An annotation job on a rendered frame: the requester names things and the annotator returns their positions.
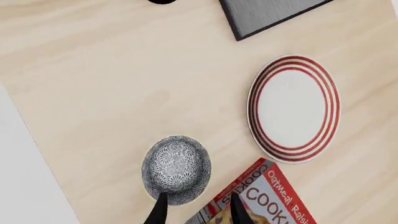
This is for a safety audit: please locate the black patterned bowl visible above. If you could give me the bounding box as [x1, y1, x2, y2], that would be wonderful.
[141, 134, 212, 207]

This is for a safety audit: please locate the red cookie box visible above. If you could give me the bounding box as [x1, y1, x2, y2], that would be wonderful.
[185, 157, 318, 224]

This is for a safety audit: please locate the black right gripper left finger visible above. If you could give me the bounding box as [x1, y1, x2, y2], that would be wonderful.
[143, 192, 170, 224]

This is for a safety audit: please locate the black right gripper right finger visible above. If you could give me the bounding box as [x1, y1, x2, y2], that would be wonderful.
[230, 192, 255, 224]

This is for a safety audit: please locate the white plate with red rings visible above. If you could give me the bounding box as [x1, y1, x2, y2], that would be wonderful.
[246, 54, 341, 164]

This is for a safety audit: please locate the flat black stove plate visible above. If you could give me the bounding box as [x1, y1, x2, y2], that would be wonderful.
[218, 0, 336, 42]

